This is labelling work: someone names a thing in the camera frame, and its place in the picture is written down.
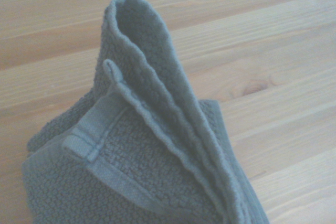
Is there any grey terry towel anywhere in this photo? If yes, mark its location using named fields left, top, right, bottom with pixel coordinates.
left=21, top=0, right=271, bottom=224

